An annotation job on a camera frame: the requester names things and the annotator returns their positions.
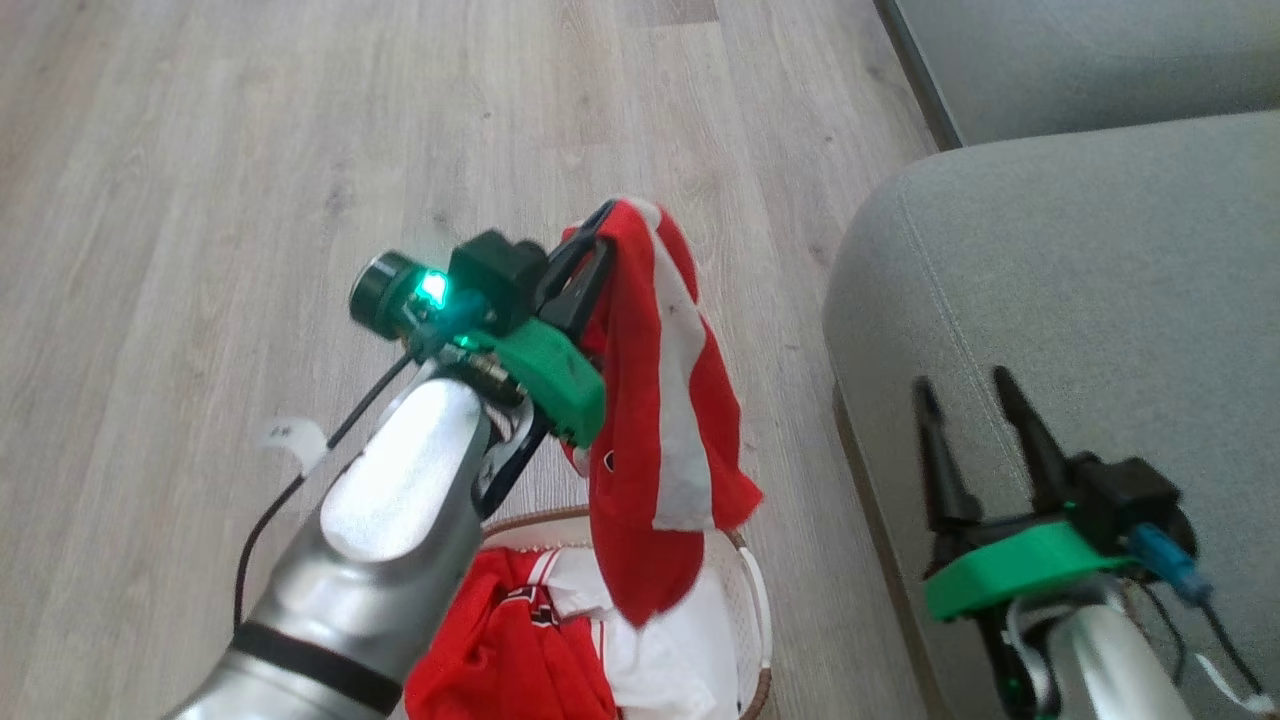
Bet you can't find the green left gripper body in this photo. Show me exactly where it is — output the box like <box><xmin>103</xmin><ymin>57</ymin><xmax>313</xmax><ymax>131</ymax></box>
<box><xmin>462</xmin><ymin>318</ymin><xmax>608</xmax><ymax>448</ymax></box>

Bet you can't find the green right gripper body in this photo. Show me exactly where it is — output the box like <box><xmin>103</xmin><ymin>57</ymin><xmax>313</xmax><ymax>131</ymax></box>
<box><xmin>922</xmin><ymin>518</ymin><xmax>1136</xmax><ymax>623</ymax></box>

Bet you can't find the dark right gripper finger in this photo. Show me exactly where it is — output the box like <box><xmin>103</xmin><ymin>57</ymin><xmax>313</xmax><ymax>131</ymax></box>
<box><xmin>912</xmin><ymin>376</ymin><xmax>985</xmax><ymax>535</ymax></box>
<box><xmin>991</xmin><ymin>366</ymin><xmax>1079</xmax><ymax>519</ymax></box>

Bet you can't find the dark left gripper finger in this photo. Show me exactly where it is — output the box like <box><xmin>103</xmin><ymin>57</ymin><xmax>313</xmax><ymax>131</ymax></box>
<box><xmin>533</xmin><ymin>199</ymin><xmax>618</xmax><ymax>313</ymax></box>
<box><xmin>553</xmin><ymin>243</ymin><xmax>614</xmax><ymax>339</ymax></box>

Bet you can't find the red and white striped garment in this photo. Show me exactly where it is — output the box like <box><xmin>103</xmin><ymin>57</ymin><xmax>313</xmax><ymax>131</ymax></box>
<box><xmin>558</xmin><ymin>197</ymin><xmax>765</xmax><ymax>630</ymax></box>

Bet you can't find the white laundry basket brown rim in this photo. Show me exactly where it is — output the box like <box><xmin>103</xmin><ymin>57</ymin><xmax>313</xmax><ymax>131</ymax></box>
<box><xmin>478</xmin><ymin>506</ymin><xmax>773</xmax><ymax>720</ymax></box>

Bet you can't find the grey fabric sofa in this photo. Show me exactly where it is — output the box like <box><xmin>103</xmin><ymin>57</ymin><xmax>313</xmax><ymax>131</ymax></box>
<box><xmin>822</xmin><ymin>0</ymin><xmax>1280</xmax><ymax>720</ymax></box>

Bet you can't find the red jersey with white trim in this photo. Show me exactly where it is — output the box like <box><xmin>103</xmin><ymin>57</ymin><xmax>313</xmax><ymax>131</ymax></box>
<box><xmin>403</xmin><ymin>546</ymin><xmax>619</xmax><ymax>720</ymax></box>

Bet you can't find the blue cable connector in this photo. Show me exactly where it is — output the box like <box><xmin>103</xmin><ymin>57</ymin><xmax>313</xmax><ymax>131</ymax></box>
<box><xmin>1128</xmin><ymin>524</ymin><xmax>1213</xmax><ymax>607</ymax></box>

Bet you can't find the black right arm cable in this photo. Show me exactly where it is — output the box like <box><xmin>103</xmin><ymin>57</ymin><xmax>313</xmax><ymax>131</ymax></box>
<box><xmin>1140</xmin><ymin>580</ymin><xmax>1273</xmax><ymax>701</ymax></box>

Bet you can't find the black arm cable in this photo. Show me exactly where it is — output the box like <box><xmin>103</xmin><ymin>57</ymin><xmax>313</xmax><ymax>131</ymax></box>
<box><xmin>232</xmin><ymin>350</ymin><xmax>419</xmax><ymax>633</ymax></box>
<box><xmin>1140</xmin><ymin>580</ymin><xmax>1273</xmax><ymax>701</ymax></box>

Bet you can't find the white cable tag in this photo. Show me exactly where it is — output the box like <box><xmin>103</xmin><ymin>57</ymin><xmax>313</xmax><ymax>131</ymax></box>
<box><xmin>1192</xmin><ymin>652</ymin><xmax>1280</xmax><ymax>717</ymax></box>
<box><xmin>262</xmin><ymin>416</ymin><xmax>331</xmax><ymax>477</ymax></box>

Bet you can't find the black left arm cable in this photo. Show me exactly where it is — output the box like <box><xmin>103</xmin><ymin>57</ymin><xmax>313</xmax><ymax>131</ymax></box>
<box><xmin>232</xmin><ymin>350</ymin><xmax>419</xmax><ymax>633</ymax></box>

